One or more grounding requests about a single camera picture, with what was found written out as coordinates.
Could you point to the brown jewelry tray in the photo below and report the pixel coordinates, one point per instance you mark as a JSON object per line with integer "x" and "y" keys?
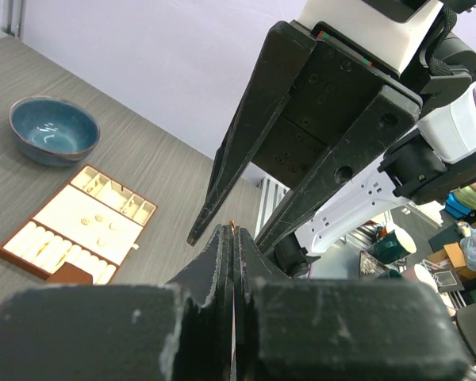
{"x": 54, "y": 234}

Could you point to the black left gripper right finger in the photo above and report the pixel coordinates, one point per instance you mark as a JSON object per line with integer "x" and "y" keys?
{"x": 338, "y": 329}

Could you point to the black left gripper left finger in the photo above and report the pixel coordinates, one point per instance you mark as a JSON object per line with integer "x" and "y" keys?
{"x": 181, "y": 330}

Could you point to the black patterned tray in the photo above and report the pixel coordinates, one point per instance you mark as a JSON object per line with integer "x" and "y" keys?
{"x": 370, "y": 268}

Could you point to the dark green cup lower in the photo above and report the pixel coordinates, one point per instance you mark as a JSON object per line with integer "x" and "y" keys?
{"x": 390, "y": 274}

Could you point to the pearl earrings in compartment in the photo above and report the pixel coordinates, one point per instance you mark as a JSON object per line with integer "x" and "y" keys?
{"x": 128, "y": 206}

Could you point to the green cup on shelf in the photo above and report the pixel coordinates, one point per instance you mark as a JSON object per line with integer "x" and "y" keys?
{"x": 394, "y": 246}

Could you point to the brown jewelry box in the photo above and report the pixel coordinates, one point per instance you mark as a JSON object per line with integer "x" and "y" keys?
{"x": 70, "y": 274}

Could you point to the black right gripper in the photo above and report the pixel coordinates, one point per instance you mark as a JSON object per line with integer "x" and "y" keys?
{"x": 306, "y": 97}

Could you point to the blue ceramic bowl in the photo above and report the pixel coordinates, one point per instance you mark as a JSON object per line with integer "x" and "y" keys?
{"x": 52, "y": 131}

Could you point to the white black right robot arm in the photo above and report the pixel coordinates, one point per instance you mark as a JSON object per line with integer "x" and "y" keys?
{"x": 426, "y": 163}

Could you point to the gold earrings in compartment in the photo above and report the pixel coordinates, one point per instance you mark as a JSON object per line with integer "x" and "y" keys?
{"x": 93, "y": 185}

